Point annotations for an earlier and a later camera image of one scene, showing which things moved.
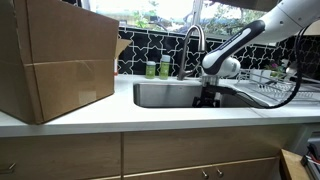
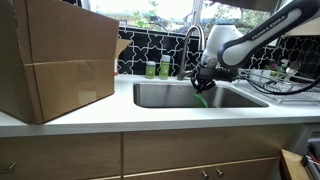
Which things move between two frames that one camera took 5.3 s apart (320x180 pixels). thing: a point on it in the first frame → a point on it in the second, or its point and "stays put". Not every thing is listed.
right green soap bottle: x=164 y=67 stays put
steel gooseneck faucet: x=184 y=73 stays put
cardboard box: x=55 y=57 stays put
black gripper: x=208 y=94 → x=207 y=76
